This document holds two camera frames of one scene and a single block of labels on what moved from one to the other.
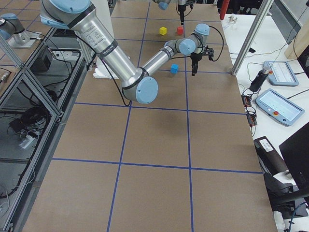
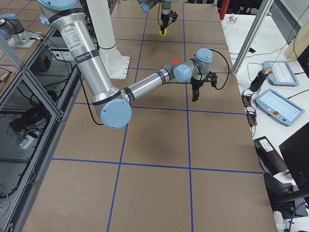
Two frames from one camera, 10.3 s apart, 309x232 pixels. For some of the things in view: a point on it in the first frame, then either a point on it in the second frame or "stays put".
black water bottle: [259, 79] stays put
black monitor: [296, 150] stays put
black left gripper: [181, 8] -> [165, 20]
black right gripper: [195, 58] -> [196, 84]
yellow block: [162, 30] stays put
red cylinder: [223, 8] stays put
